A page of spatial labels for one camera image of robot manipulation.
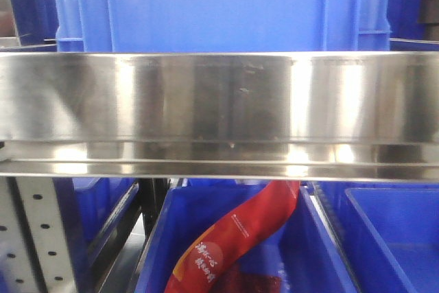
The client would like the red snack bag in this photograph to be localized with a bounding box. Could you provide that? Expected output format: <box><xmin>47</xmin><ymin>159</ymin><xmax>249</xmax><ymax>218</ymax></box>
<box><xmin>164</xmin><ymin>180</ymin><xmax>300</xmax><ymax>292</ymax></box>

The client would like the blue bin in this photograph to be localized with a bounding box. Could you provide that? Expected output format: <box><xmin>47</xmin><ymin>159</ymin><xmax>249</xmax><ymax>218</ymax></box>
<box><xmin>307</xmin><ymin>181</ymin><xmax>438</xmax><ymax>292</ymax></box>
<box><xmin>54</xmin><ymin>177</ymin><xmax>138</xmax><ymax>273</ymax></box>
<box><xmin>134</xmin><ymin>185</ymin><xmax>356</xmax><ymax>292</ymax></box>

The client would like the large blue crate on shelf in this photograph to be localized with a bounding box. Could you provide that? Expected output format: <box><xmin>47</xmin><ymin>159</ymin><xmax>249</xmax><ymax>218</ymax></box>
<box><xmin>56</xmin><ymin>0</ymin><xmax>390</xmax><ymax>52</ymax></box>

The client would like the perforated metal shelf post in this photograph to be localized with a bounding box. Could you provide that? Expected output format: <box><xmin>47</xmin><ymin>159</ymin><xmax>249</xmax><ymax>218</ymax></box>
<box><xmin>1</xmin><ymin>177</ymin><xmax>79</xmax><ymax>292</ymax></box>

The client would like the blue bin lower middle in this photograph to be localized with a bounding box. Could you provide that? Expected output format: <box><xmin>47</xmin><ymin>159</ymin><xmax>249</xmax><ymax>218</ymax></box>
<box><xmin>134</xmin><ymin>185</ymin><xmax>356</xmax><ymax>292</ymax></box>

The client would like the stainless steel shelf rail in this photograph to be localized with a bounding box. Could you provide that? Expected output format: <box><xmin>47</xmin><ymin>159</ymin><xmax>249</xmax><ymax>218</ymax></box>
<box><xmin>1</xmin><ymin>52</ymin><xmax>438</xmax><ymax>182</ymax></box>

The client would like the blue bin lower right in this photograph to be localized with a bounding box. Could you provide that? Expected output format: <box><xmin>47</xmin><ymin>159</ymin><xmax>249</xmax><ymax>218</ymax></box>
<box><xmin>307</xmin><ymin>181</ymin><xmax>438</xmax><ymax>292</ymax></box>

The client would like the blue bin lower left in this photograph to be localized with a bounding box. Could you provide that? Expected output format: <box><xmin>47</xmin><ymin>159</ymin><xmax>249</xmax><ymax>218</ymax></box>
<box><xmin>54</xmin><ymin>177</ymin><xmax>138</xmax><ymax>273</ymax></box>

